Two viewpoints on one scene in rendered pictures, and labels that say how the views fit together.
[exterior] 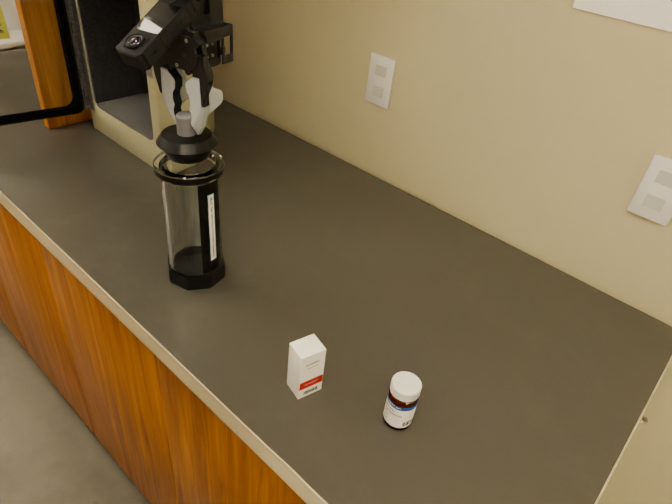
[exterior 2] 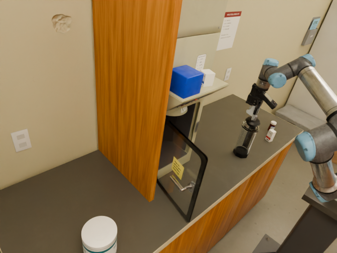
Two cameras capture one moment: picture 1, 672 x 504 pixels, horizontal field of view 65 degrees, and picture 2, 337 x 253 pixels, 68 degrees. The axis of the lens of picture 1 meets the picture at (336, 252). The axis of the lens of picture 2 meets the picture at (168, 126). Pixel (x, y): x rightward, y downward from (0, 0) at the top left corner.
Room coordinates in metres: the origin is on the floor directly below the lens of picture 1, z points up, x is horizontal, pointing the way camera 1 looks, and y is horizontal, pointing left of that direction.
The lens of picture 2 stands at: (1.14, 1.59, 1.97)
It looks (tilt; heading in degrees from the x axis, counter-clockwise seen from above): 35 degrees down; 274
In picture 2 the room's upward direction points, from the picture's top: 9 degrees clockwise
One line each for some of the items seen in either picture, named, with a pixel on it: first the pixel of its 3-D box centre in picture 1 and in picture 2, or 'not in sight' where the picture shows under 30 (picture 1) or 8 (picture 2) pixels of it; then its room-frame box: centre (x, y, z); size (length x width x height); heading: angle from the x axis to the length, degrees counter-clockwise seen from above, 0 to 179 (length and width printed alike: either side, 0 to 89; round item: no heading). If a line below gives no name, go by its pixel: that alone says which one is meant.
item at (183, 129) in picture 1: (186, 134); (253, 119); (0.73, 0.25, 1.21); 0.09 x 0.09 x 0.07
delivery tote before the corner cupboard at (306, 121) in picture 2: not in sight; (297, 126); (-0.45, -1.64, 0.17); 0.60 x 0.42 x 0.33; 140
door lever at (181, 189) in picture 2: not in sight; (180, 182); (1.11, 0.86, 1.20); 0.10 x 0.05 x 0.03; 132
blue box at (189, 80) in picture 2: not in sight; (184, 81); (1.17, 0.65, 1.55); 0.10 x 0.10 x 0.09; 52
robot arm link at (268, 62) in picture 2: not in sight; (269, 70); (0.75, 0.24, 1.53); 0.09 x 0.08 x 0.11; 99
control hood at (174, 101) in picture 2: not in sight; (195, 96); (1.11, 0.58, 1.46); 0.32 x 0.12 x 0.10; 52
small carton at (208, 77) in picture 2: not in sight; (206, 78); (1.08, 0.54, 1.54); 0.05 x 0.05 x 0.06; 36
